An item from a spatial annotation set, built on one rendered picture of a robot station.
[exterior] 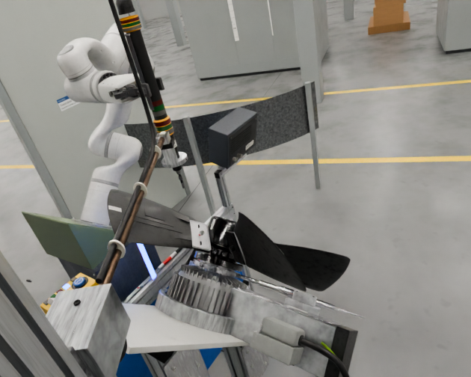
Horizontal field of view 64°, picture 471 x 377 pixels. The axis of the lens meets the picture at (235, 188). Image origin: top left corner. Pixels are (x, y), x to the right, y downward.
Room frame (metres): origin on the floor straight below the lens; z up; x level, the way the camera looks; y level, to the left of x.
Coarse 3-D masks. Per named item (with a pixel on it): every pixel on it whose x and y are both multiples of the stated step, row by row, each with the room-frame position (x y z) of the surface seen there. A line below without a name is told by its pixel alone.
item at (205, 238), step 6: (192, 222) 0.87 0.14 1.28; (198, 222) 0.88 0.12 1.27; (192, 228) 0.85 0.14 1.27; (198, 228) 0.86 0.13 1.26; (204, 228) 0.87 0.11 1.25; (192, 234) 0.83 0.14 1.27; (198, 234) 0.84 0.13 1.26; (204, 234) 0.85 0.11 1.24; (192, 240) 0.81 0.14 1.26; (198, 240) 0.82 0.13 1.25; (204, 240) 0.83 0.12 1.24; (192, 246) 0.79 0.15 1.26; (198, 246) 0.80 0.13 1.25; (204, 246) 0.81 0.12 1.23; (210, 246) 0.81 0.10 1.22
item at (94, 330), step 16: (80, 288) 0.35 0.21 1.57; (96, 288) 0.35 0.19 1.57; (112, 288) 0.35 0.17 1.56; (64, 304) 0.33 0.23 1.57; (80, 304) 0.33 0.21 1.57; (96, 304) 0.32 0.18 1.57; (112, 304) 0.33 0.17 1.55; (64, 320) 0.31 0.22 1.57; (80, 320) 0.30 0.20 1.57; (96, 320) 0.30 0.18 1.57; (112, 320) 0.32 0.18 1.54; (128, 320) 0.34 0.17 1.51; (64, 336) 0.28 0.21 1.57; (80, 336) 0.28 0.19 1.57; (96, 336) 0.28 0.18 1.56; (112, 336) 0.30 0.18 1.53; (80, 352) 0.26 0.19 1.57; (96, 352) 0.27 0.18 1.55; (112, 352) 0.29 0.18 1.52; (96, 368) 0.26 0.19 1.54; (112, 368) 0.28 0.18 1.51
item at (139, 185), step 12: (108, 0) 0.84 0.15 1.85; (120, 24) 0.84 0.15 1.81; (120, 36) 0.83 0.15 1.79; (132, 60) 0.84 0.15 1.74; (132, 72) 0.83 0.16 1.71; (144, 96) 0.83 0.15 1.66; (144, 108) 0.83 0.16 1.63; (144, 168) 0.69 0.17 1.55; (144, 192) 0.63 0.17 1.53; (132, 204) 0.56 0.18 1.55; (120, 228) 0.49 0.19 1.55; (108, 252) 0.44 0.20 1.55; (108, 264) 0.42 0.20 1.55
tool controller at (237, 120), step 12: (240, 108) 1.78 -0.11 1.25; (228, 120) 1.67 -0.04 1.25; (240, 120) 1.66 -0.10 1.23; (252, 120) 1.70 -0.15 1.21; (216, 132) 1.58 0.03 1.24; (228, 132) 1.57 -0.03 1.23; (240, 132) 1.62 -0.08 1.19; (252, 132) 1.71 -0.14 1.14; (216, 144) 1.60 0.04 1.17; (228, 144) 1.56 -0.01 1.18; (240, 144) 1.63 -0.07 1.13; (252, 144) 1.73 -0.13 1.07; (216, 156) 1.61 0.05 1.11; (228, 156) 1.57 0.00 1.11; (240, 156) 1.61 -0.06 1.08
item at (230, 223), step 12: (216, 216) 0.89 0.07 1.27; (216, 228) 0.85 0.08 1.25; (228, 228) 0.84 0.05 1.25; (216, 240) 0.83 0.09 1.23; (204, 252) 0.84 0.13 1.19; (216, 252) 0.82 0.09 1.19; (228, 252) 0.82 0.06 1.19; (216, 264) 0.78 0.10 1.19; (228, 264) 0.78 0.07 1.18; (240, 264) 0.80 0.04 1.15
